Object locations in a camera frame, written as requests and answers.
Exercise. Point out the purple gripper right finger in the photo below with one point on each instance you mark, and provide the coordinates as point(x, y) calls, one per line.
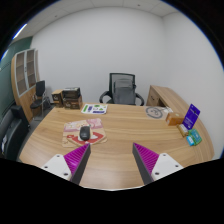
point(153, 166)

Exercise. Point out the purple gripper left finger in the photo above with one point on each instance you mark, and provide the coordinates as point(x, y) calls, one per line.
point(70, 166)

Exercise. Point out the dark grey computer mouse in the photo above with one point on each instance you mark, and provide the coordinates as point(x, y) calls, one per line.
point(84, 133)

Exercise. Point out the red patterned mouse pad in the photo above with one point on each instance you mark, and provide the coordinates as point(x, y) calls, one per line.
point(71, 134)

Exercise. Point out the wooden office desk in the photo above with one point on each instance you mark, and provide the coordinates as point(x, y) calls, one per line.
point(111, 164)

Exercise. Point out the small yellow white box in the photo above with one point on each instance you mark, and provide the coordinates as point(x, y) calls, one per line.
point(183, 130)

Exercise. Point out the round glass ashtray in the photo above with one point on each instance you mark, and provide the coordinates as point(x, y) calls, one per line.
point(154, 112)

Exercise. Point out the small orange-brown box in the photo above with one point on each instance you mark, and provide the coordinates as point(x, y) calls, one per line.
point(174, 118)

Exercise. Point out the green blue small box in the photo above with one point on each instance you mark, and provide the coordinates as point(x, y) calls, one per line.
point(193, 138)

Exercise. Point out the white sheet with coloured shapes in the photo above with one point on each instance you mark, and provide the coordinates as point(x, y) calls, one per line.
point(94, 109)

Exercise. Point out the right brown cardboard box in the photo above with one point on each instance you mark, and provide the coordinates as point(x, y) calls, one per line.
point(72, 98)

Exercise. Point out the brown cardboard box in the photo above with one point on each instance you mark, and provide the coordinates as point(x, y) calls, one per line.
point(57, 98)
point(72, 98)

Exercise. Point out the wooden side cabinet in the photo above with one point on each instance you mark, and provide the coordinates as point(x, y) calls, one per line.
point(164, 96)

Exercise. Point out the left brown cardboard box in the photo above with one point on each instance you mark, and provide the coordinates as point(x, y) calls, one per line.
point(57, 98)

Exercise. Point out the black leather sofa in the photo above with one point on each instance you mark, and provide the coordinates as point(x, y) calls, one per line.
point(13, 130)

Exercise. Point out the black visitor chair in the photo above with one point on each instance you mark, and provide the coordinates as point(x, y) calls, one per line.
point(39, 97)

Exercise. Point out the grey mesh office chair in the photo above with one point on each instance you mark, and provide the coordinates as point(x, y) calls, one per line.
point(122, 90)

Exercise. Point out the wooden glass-door cabinet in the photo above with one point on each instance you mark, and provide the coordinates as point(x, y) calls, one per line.
point(24, 76)

